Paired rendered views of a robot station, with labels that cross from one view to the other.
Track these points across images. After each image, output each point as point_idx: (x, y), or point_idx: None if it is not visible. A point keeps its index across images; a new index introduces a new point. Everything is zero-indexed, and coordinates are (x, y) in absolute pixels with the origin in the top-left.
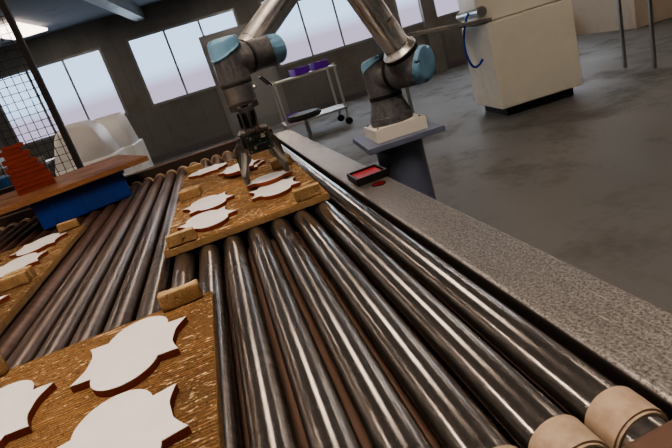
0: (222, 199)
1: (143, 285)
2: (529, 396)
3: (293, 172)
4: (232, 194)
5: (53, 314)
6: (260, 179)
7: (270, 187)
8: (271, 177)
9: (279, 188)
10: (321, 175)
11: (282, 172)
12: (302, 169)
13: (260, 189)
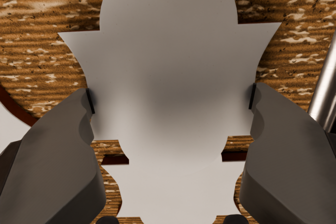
0: (6, 145)
1: None
2: None
3: (285, 44)
4: (15, 65)
5: None
6: (138, 93)
7: (167, 186)
8: (183, 139)
9: (187, 214)
10: (329, 117)
11: (236, 100)
12: (327, 45)
13: (137, 174)
